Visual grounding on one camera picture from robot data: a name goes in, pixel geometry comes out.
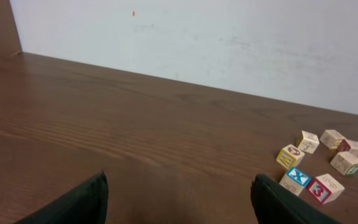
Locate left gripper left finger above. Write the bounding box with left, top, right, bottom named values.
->
left=16, top=171, right=109, bottom=224

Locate wooden block green side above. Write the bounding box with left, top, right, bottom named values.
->
left=330, top=151, right=358, bottom=176

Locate wooden block upper left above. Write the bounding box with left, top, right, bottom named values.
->
left=296, top=131, right=319, bottom=154

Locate wooden block red side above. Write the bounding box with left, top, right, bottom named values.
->
left=306, top=174, right=345, bottom=204

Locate wooden block brown circle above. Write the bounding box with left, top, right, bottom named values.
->
left=276, top=144, right=305, bottom=170

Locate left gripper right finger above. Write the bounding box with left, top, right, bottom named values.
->
left=250, top=174, right=339, bottom=224

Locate wooden block beside top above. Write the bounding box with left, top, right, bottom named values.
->
left=337, top=139, right=358, bottom=158

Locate blue letter block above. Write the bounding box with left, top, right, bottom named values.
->
left=279, top=167, right=311, bottom=196

